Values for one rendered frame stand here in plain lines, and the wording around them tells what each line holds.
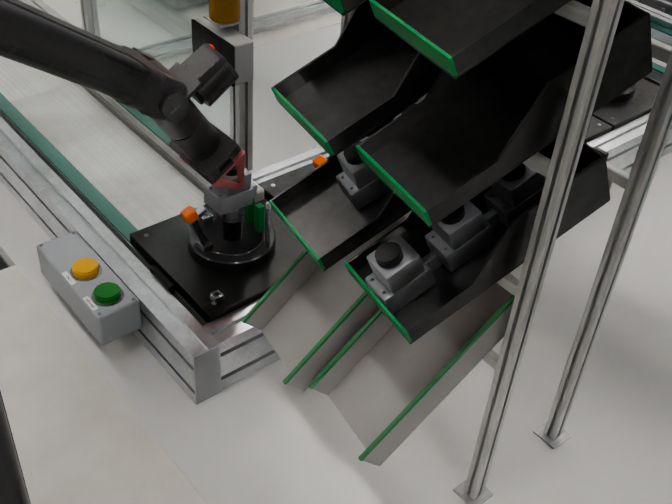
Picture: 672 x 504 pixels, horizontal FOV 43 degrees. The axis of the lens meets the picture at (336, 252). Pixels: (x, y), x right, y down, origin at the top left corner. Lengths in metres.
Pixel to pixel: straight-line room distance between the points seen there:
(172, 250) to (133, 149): 0.40
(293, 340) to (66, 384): 0.37
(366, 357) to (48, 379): 0.51
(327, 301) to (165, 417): 0.30
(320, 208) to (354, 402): 0.25
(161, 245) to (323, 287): 0.34
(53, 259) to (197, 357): 0.32
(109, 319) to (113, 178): 0.42
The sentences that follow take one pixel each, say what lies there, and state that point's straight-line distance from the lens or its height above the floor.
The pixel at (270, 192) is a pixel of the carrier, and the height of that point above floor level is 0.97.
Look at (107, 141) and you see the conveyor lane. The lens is 1.78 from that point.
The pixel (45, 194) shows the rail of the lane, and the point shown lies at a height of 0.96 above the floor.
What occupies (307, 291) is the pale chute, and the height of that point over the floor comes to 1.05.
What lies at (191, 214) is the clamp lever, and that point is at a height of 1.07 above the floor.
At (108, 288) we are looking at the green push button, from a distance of 1.34.
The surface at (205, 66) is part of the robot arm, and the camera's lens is 1.18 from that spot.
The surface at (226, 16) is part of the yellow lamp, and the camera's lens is 1.42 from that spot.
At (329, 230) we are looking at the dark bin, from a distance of 1.06.
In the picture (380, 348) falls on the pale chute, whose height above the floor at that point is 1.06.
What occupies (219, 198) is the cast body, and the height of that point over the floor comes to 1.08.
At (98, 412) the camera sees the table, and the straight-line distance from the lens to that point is 1.32.
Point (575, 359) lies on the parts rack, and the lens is 1.22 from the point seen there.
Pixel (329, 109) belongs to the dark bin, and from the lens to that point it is 0.98.
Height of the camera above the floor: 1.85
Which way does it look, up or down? 39 degrees down
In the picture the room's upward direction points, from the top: 5 degrees clockwise
